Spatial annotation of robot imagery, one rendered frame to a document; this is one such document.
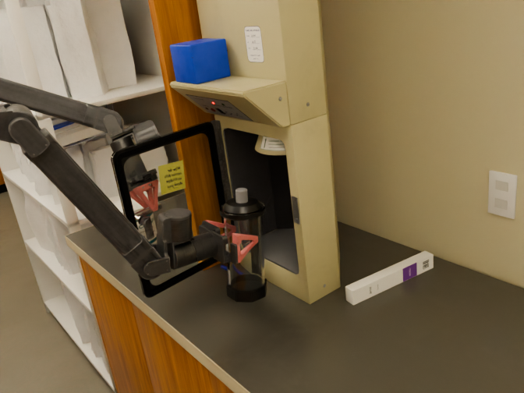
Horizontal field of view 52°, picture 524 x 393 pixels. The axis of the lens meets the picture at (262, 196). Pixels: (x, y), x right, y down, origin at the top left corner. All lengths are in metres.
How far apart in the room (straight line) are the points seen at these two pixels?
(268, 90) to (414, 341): 0.64
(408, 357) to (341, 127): 0.79
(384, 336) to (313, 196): 0.36
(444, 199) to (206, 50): 0.75
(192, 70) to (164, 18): 0.20
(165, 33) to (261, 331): 0.78
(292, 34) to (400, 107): 0.48
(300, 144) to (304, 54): 0.20
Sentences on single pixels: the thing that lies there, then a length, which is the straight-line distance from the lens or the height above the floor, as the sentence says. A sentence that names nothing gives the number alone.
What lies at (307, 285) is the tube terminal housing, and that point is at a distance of 1.37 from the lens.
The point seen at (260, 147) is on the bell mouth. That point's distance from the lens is 1.35.
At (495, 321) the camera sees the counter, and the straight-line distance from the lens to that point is 1.35.
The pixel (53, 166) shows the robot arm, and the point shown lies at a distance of 1.04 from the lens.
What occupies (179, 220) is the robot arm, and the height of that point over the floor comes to 1.27.
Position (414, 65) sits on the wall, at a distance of 1.50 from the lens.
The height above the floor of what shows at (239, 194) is 1.27.
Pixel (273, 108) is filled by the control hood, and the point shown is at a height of 1.46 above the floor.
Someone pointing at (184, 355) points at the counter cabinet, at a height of 0.82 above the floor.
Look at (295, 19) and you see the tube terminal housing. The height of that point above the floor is 1.63.
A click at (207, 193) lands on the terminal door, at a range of 1.47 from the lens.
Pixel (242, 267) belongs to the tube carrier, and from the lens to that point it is 1.27.
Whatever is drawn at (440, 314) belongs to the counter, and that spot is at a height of 0.94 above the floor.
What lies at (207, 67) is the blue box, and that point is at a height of 1.54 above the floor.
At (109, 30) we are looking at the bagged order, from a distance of 2.47.
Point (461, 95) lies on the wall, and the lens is 1.43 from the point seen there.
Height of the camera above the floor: 1.71
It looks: 22 degrees down
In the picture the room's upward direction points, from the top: 8 degrees counter-clockwise
